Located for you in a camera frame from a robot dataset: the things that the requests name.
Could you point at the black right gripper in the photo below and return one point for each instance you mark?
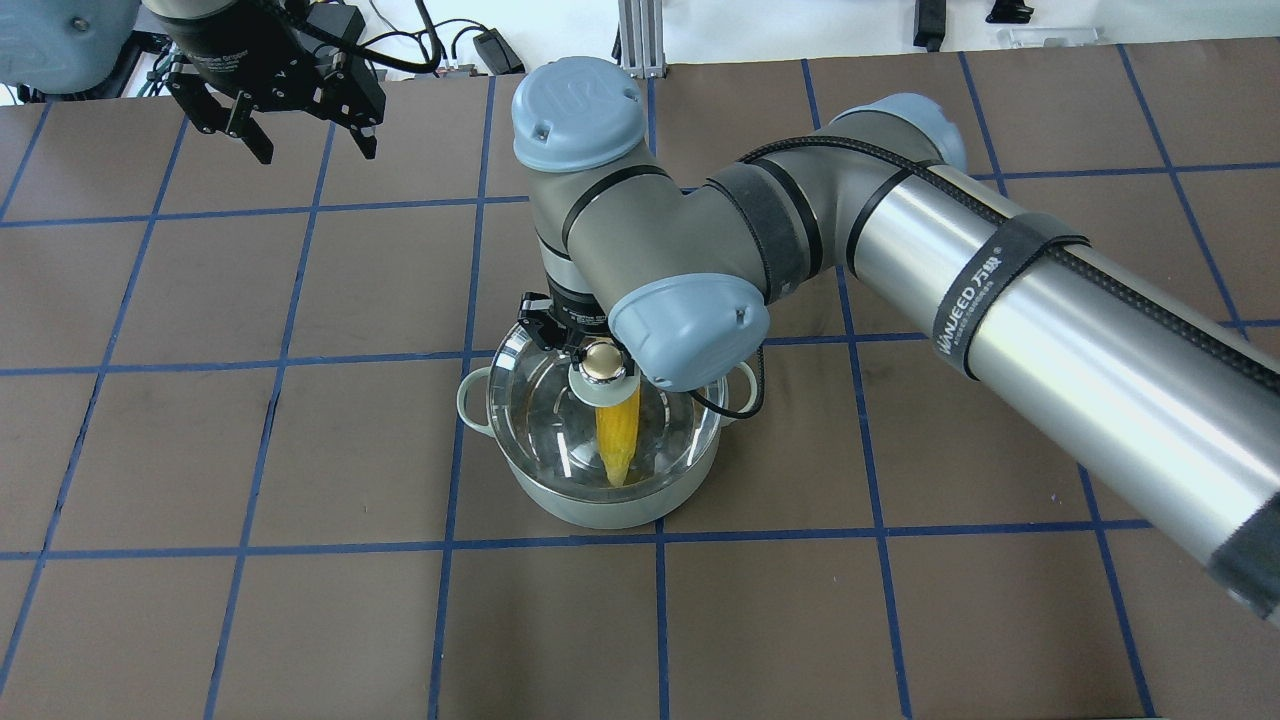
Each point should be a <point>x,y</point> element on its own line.
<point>535,328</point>

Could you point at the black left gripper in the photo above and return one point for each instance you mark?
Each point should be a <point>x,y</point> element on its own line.
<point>237,52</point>

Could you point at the pale green steel pot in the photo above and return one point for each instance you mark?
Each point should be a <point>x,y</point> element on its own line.
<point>602,375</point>

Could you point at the glass pot lid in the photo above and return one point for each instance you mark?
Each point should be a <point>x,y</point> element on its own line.
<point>576,450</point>

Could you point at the yellow corn cob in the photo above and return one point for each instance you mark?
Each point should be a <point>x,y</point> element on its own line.
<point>617,427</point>

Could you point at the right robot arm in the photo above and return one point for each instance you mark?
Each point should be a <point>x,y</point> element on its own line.
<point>1177,414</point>

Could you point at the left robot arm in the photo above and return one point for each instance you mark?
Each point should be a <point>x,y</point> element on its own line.
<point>62,49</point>

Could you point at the small black adapter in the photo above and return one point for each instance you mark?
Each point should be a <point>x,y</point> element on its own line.
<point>496,54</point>

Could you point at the aluminium frame post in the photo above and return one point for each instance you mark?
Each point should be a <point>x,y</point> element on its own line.
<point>640,39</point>

